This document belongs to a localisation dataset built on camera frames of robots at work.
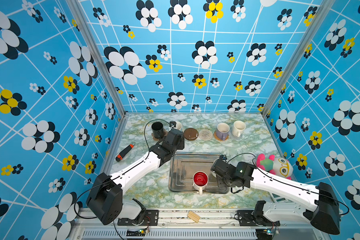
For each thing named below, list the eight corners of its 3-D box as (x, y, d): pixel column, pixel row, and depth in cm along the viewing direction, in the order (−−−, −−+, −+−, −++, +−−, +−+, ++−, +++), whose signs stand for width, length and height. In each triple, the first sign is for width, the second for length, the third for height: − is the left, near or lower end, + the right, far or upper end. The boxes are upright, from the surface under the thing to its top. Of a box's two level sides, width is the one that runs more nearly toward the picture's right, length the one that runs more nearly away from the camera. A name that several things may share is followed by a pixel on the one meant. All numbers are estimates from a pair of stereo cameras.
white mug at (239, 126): (226, 137, 107) (230, 128, 99) (233, 128, 113) (237, 118, 105) (235, 143, 105) (240, 134, 96) (242, 132, 110) (247, 123, 102)
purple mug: (216, 143, 104) (219, 136, 97) (214, 130, 112) (216, 122, 105) (228, 143, 104) (231, 136, 97) (225, 130, 112) (228, 122, 105)
